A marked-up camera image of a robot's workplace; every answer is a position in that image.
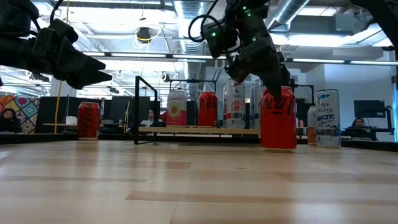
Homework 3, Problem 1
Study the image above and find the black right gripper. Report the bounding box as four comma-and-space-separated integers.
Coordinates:
226, 30, 292, 100

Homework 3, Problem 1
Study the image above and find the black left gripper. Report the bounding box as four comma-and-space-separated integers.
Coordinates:
32, 19, 113, 90

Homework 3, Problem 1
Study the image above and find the Celsius Arctic Vibe can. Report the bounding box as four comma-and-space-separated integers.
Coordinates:
253, 79, 264, 130
249, 84, 254, 129
315, 89, 342, 149

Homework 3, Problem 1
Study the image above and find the red Coca-Cola can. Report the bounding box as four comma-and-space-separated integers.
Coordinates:
76, 101, 101, 141
198, 91, 218, 128
260, 86, 298, 153

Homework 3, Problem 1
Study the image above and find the pink silver Spindrift can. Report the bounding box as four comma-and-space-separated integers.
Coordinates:
166, 89, 188, 128

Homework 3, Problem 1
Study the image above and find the black monitor on arm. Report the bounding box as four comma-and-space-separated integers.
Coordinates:
353, 99, 393, 119

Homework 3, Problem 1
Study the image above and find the black office partition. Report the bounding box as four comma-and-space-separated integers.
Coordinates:
34, 95, 162, 134

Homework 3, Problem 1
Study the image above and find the office desk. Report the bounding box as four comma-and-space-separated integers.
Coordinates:
341, 125, 396, 142

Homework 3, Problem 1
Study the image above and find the yellow cable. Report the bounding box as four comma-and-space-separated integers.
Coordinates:
53, 0, 71, 134

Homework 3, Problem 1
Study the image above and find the black rail with strip lights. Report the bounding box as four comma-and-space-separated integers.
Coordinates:
82, 51, 398, 67

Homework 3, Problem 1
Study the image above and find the colourful patterned wall hanging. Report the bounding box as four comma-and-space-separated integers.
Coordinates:
0, 95, 40, 134

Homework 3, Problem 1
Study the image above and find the black overhead camera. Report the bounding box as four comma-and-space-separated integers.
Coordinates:
136, 27, 153, 44

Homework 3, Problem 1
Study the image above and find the black aluminium table frame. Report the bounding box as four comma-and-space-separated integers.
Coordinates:
0, 132, 398, 153

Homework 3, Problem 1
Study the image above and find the wooden shelf with black frame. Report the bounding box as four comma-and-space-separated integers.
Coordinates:
134, 75, 315, 149

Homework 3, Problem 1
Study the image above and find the silver ventilation duct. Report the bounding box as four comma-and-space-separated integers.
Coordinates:
174, 0, 218, 54

